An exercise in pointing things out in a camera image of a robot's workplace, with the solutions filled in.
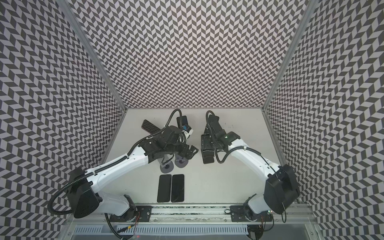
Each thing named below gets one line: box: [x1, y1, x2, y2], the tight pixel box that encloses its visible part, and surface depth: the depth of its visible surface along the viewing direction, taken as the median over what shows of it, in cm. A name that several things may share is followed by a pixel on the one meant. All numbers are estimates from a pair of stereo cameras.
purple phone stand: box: [171, 174, 185, 203], surface depth 82 cm
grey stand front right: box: [174, 153, 189, 168], surface depth 90 cm
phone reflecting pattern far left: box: [141, 119, 161, 134], surface depth 98 cm
